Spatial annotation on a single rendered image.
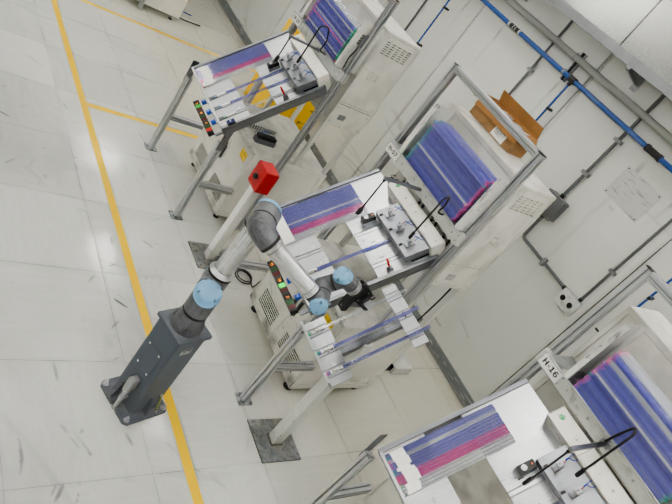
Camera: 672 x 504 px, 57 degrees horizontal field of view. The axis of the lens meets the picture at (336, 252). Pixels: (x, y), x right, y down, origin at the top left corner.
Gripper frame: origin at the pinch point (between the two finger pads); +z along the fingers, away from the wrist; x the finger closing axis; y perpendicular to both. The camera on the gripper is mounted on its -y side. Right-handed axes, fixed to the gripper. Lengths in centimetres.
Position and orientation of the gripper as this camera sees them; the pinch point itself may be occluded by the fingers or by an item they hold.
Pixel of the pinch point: (365, 307)
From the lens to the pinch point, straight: 288.7
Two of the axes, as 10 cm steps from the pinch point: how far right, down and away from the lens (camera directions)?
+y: 8.4, -5.4, -1.0
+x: -3.9, -7.1, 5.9
